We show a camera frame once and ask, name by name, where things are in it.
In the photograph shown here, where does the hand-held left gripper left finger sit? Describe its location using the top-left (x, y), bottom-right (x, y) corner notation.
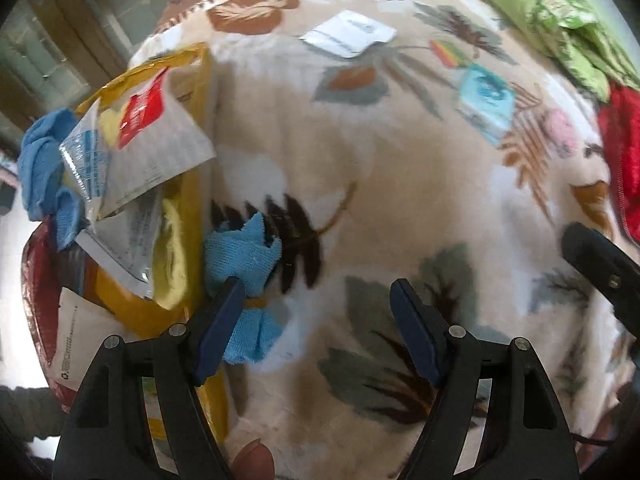
top-left (52, 277), bottom-right (247, 480)

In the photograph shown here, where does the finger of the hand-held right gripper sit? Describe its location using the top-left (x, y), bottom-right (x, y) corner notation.
top-left (559, 221), bottom-right (640, 322)

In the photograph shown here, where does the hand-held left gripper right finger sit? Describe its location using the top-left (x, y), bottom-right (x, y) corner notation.
top-left (389, 276), bottom-right (582, 480)

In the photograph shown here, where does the small blue cloth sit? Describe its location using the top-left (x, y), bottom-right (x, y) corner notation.
top-left (203, 211), bottom-right (284, 366)

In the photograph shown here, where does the silver foil packet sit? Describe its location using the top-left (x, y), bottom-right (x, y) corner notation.
top-left (74, 194), bottom-right (164, 302)

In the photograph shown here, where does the white paper packet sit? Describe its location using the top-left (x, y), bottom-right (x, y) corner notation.
top-left (49, 286), bottom-right (132, 392)

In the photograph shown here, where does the red zip bag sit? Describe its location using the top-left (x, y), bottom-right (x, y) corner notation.
top-left (21, 219), bottom-right (102, 407)

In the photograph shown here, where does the white packet with red label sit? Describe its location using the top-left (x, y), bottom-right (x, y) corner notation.
top-left (94, 66), bottom-right (217, 222)

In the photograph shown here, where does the yellow plastic bag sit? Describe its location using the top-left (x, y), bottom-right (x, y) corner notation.
top-left (74, 41), bottom-right (232, 442)

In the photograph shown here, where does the blue towel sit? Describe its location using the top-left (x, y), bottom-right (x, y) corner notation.
top-left (20, 106), bottom-right (94, 252)

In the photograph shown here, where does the person's left hand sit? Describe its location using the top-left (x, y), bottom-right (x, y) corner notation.
top-left (231, 438), bottom-right (277, 480)

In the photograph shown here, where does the yellow towel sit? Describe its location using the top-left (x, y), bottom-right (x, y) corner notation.
top-left (99, 104), bottom-right (202, 312)

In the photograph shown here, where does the red quilted cloth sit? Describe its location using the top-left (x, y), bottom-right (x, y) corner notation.
top-left (596, 81), bottom-right (640, 252)

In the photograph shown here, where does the leaf print blanket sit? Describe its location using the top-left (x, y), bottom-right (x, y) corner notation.
top-left (127, 0), bottom-right (640, 480)

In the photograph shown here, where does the light blue tissue packet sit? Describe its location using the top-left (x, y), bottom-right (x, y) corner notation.
top-left (451, 63), bottom-right (517, 147)

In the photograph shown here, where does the dark grey cloth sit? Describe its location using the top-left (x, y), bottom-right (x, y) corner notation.
top-left (0, 384), bottom-right (67, 462)

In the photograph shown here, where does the green rolled cloth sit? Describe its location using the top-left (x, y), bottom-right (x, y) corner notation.
top-left (444, 0), bottom-right (640, 104)

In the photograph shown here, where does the rainbow striped small packet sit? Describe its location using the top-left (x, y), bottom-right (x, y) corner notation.
top-left (429, 38), bottom-right (472, 69)

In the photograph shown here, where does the small white packet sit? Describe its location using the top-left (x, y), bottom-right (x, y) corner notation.
top-left (298, 9), bottom-right (399, 59)

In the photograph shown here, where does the black cable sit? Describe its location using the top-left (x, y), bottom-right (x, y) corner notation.
top-left (569, 430), bottom-right (622, 450)

